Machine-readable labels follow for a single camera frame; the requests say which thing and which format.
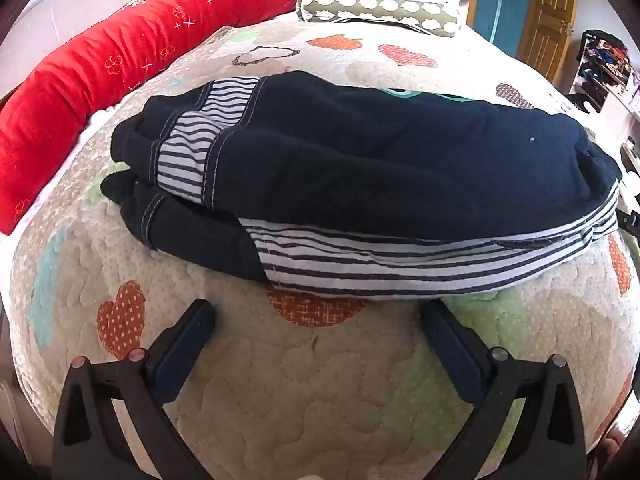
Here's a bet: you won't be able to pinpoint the white shelf unit with clutter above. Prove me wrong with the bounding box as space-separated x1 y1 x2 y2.
567 30 640 116

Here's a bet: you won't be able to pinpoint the blue wardrobe panel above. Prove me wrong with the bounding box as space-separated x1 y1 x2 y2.
472 0 536 58

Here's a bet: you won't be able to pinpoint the navy pants with striped lining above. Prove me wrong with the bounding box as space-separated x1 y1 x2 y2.
100 71 623 302

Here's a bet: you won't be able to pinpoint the red bolster pillow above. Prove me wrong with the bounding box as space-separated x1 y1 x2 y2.
0 0 298 236

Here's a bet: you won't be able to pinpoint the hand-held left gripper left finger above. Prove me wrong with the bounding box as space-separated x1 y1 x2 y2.
52 299 218 480

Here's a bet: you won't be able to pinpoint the green patterned pillow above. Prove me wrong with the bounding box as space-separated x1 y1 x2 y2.
297 0 461 40

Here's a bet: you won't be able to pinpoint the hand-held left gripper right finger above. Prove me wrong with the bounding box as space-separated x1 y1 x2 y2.
421 300 588 480

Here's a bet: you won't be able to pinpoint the wooden door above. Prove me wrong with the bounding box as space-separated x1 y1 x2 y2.
517 0 578 73

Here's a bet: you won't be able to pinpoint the heart-patterned quilt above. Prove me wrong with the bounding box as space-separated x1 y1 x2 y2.
7 12 640 480

